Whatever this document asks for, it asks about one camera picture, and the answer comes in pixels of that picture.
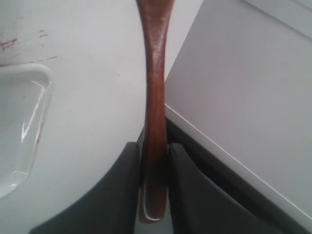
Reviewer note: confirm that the white rectangular tray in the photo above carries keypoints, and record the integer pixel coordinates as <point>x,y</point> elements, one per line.
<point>25,93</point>

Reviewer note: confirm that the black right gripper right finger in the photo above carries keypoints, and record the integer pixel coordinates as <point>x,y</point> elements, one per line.
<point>202,204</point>

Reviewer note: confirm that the brown wooden spoon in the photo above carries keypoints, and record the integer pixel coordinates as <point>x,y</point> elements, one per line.
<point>155,17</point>

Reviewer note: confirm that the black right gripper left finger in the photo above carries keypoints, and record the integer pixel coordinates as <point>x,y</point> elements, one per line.
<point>110,207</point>

